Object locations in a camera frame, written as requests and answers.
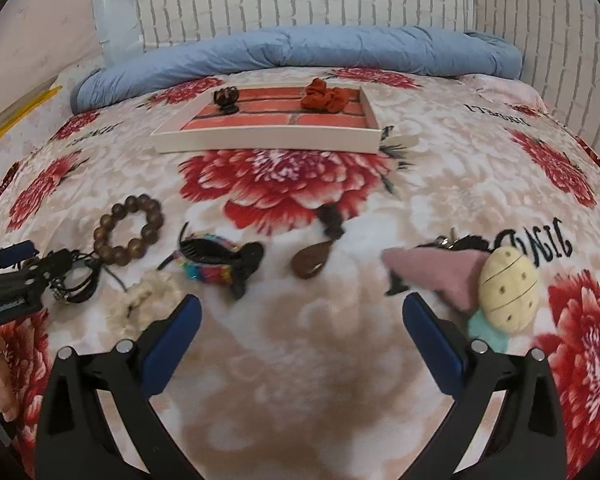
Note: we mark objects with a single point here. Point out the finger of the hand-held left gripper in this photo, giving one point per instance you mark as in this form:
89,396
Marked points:
40,272
12,253

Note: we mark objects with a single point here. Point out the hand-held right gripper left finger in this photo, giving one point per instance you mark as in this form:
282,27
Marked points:
172,345

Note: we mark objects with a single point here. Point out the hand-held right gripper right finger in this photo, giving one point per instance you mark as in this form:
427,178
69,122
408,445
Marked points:
430,340

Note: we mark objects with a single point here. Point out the cream scrunchie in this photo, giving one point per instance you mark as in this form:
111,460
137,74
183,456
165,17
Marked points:
130,305

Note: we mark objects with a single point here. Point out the large black hair claw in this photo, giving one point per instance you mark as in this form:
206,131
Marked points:
250,260

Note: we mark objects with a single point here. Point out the white tray with brick pattern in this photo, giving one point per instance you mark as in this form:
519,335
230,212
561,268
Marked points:
260,122

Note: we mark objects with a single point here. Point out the person's left hand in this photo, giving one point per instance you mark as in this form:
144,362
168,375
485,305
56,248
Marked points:
2,385

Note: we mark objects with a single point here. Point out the floral printed blanket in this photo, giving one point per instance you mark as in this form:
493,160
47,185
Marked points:
300,360

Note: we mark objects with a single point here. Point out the wooden teardrop pendant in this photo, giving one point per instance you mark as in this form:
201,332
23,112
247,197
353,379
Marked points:
310,262

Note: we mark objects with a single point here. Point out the small black claw clip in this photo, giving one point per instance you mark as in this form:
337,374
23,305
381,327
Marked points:
225,100

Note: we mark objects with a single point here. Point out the translucent plastic container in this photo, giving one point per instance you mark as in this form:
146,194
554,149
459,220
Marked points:
112,10

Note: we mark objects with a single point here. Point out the orange scrunchie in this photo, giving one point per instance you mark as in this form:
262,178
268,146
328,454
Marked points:
325,96

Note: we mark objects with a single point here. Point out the blue quilt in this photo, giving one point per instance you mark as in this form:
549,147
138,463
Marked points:
280,47

